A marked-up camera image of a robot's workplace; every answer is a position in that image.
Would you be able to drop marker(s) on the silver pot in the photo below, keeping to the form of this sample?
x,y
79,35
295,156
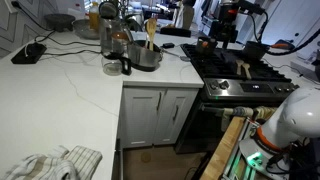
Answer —
x,y
145,58

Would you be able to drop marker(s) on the black round lid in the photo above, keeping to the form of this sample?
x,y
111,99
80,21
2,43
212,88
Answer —
x,y
108,9

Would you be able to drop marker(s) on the orange juice bottle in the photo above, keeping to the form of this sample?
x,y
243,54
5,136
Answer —
x,y
94,18

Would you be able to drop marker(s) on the striped kitchen towel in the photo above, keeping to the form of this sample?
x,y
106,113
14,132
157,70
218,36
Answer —
x,y
56,163

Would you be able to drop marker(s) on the black gas stove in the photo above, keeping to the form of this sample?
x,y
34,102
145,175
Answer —
x,y
233,100

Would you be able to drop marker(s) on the dark stone bowl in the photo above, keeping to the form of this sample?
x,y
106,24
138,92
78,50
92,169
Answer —
x,y
60,21

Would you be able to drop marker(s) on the metal mixing bowl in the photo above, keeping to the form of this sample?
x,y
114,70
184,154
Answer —
x,y
83,29

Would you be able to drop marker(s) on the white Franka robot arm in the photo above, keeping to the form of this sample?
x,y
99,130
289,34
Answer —
x,y
296,113

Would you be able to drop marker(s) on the large dark cooking pot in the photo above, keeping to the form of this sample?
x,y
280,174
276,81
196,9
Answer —
x,y
255,50

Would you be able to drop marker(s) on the small black flat box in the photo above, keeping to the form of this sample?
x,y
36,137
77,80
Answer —
x,y
168,45

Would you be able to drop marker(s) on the white cabinet door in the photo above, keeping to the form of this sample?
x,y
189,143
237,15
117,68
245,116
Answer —
x,y
176,116
141,116

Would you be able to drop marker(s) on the silver stove knob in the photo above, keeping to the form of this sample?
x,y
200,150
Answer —
x,y
278,89
287,89
213,85
224,84

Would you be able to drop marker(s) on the standing person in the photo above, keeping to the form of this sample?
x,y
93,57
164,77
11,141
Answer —
x,y
187,15

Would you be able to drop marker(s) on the black chair back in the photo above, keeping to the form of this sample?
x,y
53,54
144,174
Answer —
x,y
175,32

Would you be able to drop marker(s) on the wooden spatula in utensil pot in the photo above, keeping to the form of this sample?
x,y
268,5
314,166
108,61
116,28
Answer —
x,y
152,28

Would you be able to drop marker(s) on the flat wooden spatula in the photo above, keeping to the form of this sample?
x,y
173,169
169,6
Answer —
x,y
247,70

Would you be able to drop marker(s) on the wooden board edge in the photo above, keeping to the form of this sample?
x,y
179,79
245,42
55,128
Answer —
x,y
223,150

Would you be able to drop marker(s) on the grey robot base with light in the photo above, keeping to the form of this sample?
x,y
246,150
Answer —
x,y
256,156

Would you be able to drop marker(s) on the black stove control panel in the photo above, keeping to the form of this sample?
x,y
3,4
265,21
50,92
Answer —
x,y
256,87

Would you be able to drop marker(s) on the black griddle plate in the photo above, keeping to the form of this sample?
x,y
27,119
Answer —
x,y
233,61

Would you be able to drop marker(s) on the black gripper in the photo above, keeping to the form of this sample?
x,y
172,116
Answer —
x,y
228,12

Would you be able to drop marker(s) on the black power box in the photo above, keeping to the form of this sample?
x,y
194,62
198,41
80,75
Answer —
x,y
28,54

